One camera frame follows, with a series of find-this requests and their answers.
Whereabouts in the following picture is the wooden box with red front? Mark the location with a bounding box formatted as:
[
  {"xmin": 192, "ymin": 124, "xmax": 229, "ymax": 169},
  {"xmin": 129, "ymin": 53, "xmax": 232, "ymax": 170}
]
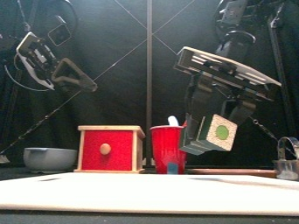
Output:
[{"xmin": 73, "ymin": 124, "xmax": 147, "ymax": 175}]

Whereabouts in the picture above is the vertical frame pole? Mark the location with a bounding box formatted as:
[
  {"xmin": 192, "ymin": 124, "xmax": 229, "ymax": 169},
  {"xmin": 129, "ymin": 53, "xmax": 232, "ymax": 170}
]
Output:
[{"xmin": 144, "ymin": 0, "xmax": 155, "ymax": 169}]

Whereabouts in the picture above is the grey bowl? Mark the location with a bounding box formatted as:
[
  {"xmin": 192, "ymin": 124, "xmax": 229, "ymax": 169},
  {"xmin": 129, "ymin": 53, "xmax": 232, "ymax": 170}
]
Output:
[{"xmin": 22, "ymin": 147, "xmax": 80, "ymax": 174}]

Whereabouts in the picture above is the diagonal frame brace rod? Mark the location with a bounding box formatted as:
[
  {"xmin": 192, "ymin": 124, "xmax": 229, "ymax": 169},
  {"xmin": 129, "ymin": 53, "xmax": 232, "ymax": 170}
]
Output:
[
  {"xmin": 249, "ymin": 116, "xmax": 281, "ymax": 143},
  {"xmin": 0, "ymin": 87, "xmax": 85, "ymax": 165}
]

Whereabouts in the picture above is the brown wooden plate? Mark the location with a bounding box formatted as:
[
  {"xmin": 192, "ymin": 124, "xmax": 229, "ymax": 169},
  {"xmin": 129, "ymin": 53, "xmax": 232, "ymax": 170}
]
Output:
[{"xmin": 185, "ymin": 168, "xmax": 277, "ymax": 179}]

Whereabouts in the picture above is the black frame post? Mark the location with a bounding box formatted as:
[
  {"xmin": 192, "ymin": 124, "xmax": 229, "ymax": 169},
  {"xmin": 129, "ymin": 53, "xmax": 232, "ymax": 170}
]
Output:
[{"xmin": 267, "ymin": 3, "xmax": 299, "ymax": 138}]

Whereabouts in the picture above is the white cutting board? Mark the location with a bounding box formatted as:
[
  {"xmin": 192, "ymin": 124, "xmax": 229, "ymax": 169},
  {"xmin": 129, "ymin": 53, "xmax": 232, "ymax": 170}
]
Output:
[{"xmin": 0, "ymin": 171, "xmax": 299, "ymax": 218}]

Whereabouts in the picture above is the clear jar with metal clasp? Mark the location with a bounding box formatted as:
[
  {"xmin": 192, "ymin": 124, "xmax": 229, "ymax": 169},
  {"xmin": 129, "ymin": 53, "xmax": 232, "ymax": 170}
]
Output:
[{"xmin": 273, "ymin": 136, "xmax": 299, "ymax": 181}]

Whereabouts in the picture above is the maki sushi roll green centre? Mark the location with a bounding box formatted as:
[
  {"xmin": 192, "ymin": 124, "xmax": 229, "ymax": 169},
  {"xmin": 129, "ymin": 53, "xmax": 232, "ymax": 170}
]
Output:
[{"xmin": 179, "ymin": 113, "xmax": 239, "ymax": 156}]

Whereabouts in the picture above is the white plastic utensil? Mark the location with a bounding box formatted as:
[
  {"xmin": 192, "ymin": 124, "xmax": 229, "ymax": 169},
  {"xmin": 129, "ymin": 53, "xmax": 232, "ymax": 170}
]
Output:
[{"xmin": 167, "ymin": 115, "xmax": 181, "ymax": 127}]

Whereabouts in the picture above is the red plastic cup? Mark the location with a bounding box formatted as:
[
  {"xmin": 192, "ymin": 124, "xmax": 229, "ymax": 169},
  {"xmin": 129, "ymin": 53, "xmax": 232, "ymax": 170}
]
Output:
[{"xmin": 149, "ymin": 125, "xmax": 189, "ymax": 176}]

